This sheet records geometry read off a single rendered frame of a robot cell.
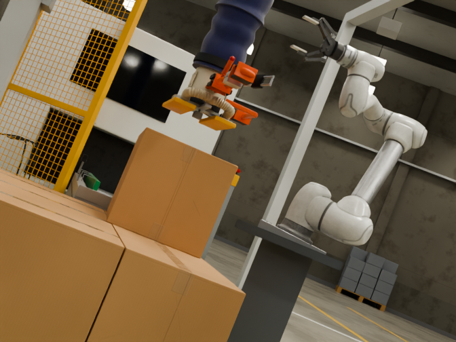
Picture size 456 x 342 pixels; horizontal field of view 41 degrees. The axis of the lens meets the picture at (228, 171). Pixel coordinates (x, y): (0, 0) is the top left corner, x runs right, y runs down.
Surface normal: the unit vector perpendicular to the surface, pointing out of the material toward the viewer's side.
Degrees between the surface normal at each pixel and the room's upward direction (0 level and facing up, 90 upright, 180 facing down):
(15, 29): 90
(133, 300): 90
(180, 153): 90
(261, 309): 90
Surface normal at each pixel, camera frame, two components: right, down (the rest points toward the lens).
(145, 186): 0.19, 0.00
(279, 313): -0.13, -0.13
